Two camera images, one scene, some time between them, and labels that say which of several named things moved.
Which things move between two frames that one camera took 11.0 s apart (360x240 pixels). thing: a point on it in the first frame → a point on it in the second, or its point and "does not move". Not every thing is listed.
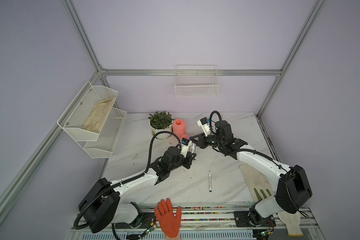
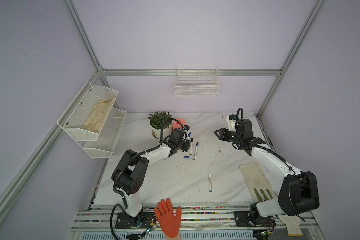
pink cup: [179, 128] does not move
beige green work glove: [259, 185] does not move
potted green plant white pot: [159, 122] does not move
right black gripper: [201, 138] → [223, 132]
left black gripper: [188, 159] → [186, 148]
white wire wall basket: [196, 80] does not move
